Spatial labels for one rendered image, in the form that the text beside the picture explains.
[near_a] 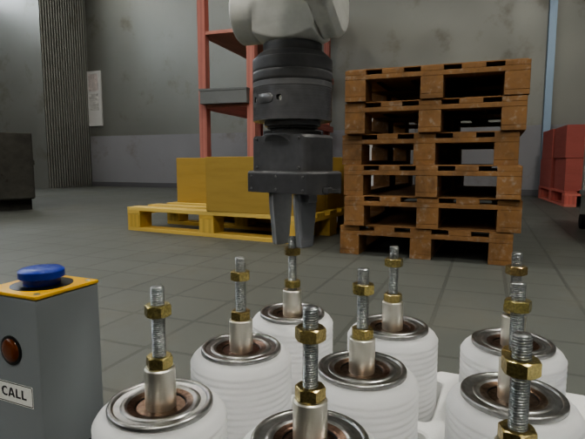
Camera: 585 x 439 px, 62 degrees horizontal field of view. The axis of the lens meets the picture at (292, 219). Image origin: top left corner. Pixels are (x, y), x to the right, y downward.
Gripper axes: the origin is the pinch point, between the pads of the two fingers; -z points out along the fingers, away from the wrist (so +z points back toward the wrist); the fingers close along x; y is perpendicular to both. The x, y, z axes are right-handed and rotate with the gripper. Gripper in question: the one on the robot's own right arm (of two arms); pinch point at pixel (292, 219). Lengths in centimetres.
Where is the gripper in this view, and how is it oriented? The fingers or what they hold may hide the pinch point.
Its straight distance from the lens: 55.7
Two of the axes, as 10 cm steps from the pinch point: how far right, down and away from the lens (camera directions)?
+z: 0.0, -9.9, -1.1
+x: 7.4, 0.8, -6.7
